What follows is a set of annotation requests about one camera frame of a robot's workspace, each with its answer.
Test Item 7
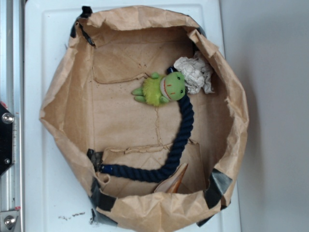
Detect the aluminium frame rail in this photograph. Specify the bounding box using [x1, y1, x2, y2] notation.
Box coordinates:
[0, 0, 26, 232]

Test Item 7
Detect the brown paper bag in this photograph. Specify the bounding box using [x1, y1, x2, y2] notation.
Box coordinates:
[40, 5, 249, 232]

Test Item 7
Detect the dark blue rope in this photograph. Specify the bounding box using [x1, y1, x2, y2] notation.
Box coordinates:
[100, 67, 195, 183]

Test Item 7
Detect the crumpled white paper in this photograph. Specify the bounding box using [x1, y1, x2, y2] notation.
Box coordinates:
[174, 51, 214, 94]

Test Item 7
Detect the green plush frog toy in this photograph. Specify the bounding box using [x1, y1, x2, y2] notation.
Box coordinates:
[132, 72, 185, 107]

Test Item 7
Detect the tan seashell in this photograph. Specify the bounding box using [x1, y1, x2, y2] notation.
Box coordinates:
[154, 163, 188, 193]

